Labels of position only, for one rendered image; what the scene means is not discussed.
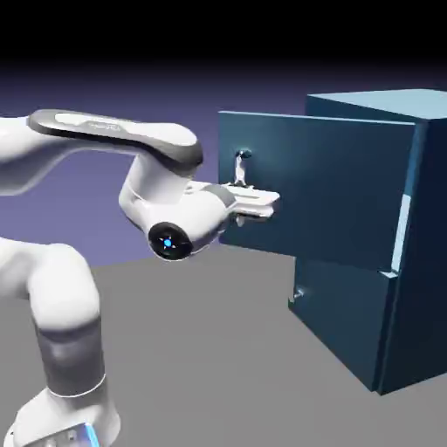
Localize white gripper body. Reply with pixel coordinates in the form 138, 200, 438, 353
226, 183, 281, 227

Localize curved silver door handle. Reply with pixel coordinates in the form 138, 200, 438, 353
230, 148, 254, 189

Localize large blue cabinet door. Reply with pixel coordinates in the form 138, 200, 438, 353
217, 110, 417, 272

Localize small blue cabinet door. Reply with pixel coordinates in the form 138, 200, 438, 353
288, 257, 399, 395

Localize blue cabinet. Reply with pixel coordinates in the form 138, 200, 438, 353
288, 88, 447, 396

